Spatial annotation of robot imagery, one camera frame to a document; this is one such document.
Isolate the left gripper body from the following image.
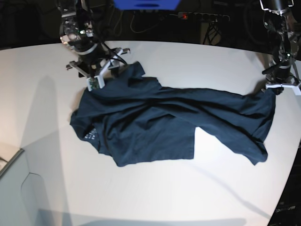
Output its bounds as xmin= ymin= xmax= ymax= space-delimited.
xmin=262 ymin=63 xmax=301 ymax=96

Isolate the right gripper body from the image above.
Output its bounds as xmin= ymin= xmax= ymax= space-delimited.
xmin=66 ymin=44 xmax=130 ymax=91

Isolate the dark blue t-shirt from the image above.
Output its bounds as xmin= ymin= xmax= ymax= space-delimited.
xmin=70 ymin=62 xmax=276 ymax=167

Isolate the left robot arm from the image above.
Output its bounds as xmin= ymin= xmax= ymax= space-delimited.
xmin=260 ymin=0 xmax=301 ymax=96

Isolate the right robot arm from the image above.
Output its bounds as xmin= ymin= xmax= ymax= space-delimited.
xmin=56 ymin=0 xmax=130 ymax=91

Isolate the white power strip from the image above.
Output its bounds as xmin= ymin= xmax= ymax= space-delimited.
xmin=177 ymin=12 xmax=230 ymax=23

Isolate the white adjacent table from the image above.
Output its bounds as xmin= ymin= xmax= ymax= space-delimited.
xmin=0 ymin=149 xmax=44 ymax=226

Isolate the blue plastic mount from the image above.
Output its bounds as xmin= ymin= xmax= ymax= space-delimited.
xmin=113 ymin=0 xmax=181 ymax=10

